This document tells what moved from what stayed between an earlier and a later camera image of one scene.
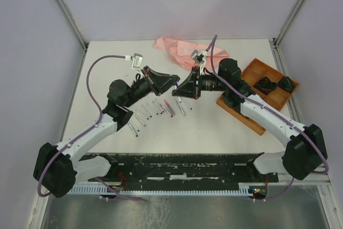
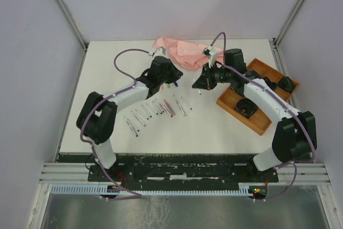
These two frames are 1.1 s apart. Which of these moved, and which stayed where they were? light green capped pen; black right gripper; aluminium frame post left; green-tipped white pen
Moved: black right gripper
Stayed: aluminium frame post left; green-tipped white pen; light green capped pen
